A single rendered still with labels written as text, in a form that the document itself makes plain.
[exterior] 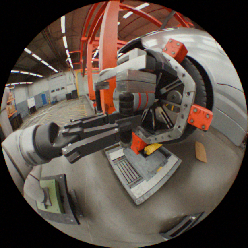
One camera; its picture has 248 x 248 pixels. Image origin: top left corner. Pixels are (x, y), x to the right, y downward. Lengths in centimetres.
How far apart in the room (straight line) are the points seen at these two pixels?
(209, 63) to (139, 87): 72
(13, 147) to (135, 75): 29
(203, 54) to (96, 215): 168
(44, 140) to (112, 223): 91
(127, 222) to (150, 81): 101
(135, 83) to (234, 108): 76
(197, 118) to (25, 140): 45
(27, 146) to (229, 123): 95
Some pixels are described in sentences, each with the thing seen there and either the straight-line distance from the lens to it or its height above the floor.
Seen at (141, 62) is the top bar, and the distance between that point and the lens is 16.
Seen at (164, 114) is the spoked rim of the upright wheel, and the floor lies 77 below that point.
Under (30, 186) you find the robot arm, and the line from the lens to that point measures 69.
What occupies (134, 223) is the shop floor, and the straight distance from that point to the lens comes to 95.
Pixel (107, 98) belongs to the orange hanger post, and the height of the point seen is 80.
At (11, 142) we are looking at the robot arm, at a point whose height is 88.
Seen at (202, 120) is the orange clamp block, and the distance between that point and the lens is 30.
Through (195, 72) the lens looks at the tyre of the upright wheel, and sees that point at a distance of 40.
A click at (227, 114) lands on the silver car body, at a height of 90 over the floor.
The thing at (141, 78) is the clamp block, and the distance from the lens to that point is 16.
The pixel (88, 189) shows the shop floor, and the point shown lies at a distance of 100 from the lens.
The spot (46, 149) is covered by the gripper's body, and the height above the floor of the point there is 84.
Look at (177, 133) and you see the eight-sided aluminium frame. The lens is 34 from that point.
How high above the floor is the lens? 91
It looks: 29 degrees down
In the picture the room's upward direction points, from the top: straight up
